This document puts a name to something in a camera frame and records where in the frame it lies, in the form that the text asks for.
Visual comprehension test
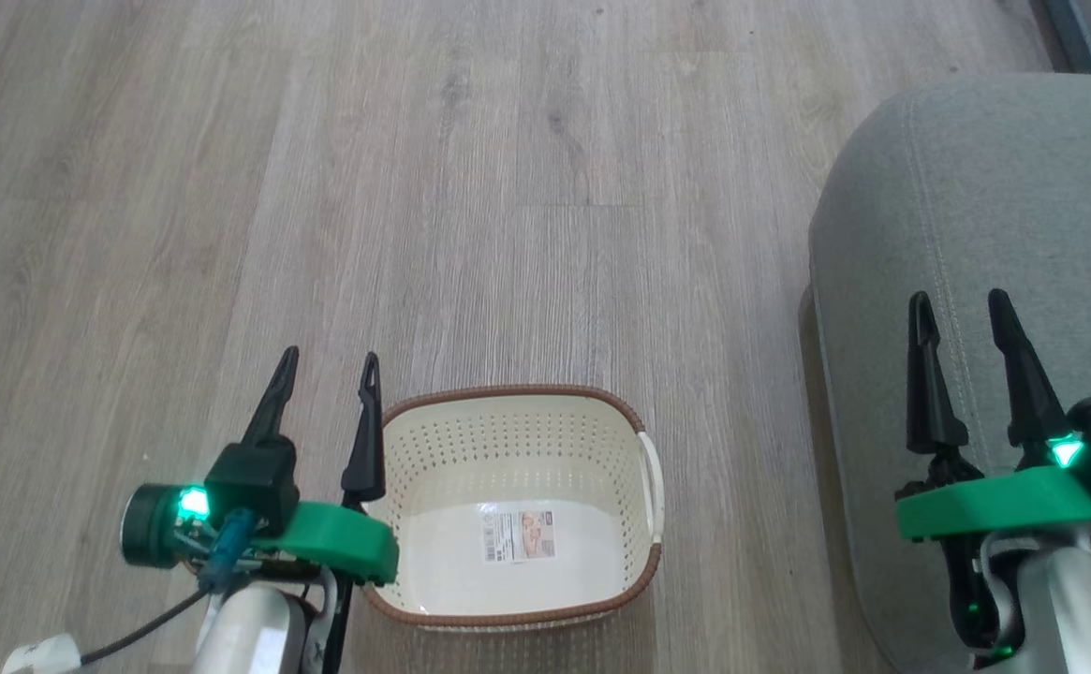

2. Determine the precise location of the cream basket with brown rim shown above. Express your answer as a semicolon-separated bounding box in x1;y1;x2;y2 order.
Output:
358;384;667;634

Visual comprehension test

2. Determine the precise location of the grey fabric sofa seat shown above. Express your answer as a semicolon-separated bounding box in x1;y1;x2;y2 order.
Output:
806;74;1091;674

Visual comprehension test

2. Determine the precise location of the white tag on left cable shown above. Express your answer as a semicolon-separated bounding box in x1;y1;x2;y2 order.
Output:
1;634;83;674

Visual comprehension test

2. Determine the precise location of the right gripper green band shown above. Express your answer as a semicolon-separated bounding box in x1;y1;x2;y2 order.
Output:
895;288;1091;543

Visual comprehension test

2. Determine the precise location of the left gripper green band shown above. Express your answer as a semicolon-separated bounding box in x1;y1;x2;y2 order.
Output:
119;345;402;587

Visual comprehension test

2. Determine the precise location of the dark grey baseboard strip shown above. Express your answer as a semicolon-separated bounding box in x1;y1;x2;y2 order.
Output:
1030;0;1091;77

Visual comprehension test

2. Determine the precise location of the printed sticker in basket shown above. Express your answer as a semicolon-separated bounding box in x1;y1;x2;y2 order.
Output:
480;507;558;565

